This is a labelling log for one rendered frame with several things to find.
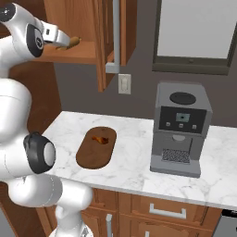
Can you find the wooden wall cabinet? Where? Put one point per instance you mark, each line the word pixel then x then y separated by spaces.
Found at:
pixel 74 24

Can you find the dark framed window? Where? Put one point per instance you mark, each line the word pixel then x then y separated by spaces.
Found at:
pixel 194 27

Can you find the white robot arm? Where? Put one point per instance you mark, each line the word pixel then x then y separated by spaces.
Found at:
pixel 14 102

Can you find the wide wooden base cabinet door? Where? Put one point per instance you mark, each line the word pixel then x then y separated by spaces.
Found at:
pixel 172 231

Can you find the brown piece of meat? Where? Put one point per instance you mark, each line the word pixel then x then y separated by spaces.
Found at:
pixel 102 140

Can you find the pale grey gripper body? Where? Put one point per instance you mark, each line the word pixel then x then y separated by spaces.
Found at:
pixel 62 37

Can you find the white wall switch plate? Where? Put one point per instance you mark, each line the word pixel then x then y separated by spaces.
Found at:
pixel 124 83

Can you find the tall wooden cabinet side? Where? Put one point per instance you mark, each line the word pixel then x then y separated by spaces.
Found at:
pixel 43 92

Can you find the brown oval cutting board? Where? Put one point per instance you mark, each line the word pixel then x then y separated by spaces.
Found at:
pixel 96 154

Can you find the brown wooden rolling pin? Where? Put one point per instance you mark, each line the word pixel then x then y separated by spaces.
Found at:
pixel 73 42

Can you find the wooden wall cabinet door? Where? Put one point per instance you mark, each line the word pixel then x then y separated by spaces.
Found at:
pixel 128 27

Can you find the grey dishwasher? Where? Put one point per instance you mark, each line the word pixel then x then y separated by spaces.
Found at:
pixel 227 223

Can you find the narrow wooden drawer front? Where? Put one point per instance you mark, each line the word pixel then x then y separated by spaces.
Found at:
pixel 105 199

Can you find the grey coffee machine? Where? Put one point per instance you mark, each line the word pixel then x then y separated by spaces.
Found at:
pixel 182 129

